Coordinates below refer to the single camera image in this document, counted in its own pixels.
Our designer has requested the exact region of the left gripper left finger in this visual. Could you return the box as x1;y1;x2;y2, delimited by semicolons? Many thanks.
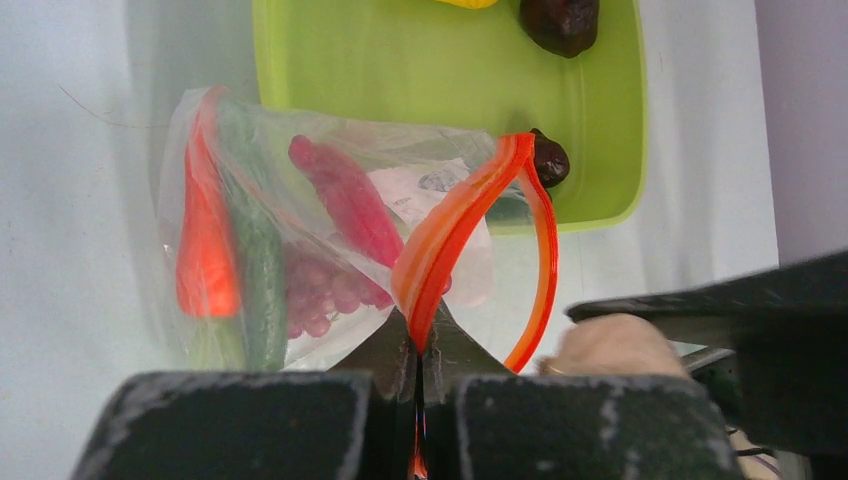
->
73;311;417;479

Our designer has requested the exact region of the orange carrot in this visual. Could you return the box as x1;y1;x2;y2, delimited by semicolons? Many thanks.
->
175;87;241;318

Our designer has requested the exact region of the yellow corn cob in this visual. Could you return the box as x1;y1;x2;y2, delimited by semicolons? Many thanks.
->
438;0;498;10

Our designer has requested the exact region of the long green cucumber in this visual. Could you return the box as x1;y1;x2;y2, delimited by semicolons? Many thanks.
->
215;99;289;374

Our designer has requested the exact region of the lime green plastic basin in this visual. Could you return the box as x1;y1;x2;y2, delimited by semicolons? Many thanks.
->
252;1;647;232

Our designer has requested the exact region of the red chili pepper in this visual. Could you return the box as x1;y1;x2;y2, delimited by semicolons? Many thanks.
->
288;135;404;269

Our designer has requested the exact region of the clear zip bag orange zipper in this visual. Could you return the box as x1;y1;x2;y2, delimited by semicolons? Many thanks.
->
158;87;559;372

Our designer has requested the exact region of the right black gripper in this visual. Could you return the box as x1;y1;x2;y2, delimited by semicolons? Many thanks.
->
566;251;847;479

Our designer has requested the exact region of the dark purple mangosteen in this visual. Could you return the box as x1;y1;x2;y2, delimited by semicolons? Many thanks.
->
519;0;600;58

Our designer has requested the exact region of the red grape bunch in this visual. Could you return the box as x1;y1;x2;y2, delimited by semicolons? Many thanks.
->
283;242;392;339

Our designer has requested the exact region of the white garlic bulb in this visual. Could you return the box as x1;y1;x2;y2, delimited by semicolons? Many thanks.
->
538;313;689;379

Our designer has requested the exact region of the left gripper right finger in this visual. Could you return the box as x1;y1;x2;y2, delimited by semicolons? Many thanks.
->
421;304;749;480

